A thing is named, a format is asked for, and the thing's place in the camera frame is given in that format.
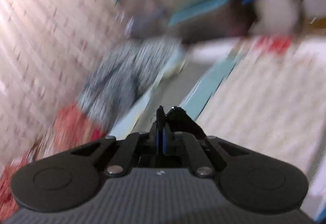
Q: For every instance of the zigzag patterned bedspread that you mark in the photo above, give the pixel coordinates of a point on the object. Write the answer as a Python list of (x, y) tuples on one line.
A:
[(267, 99)]

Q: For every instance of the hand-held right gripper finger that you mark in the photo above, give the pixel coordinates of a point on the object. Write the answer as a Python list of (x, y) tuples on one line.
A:
[(160, 141), (166, 141)]

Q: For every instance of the floral patchwork quilt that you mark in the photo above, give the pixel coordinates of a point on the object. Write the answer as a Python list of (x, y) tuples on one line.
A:
[(119, 81)]

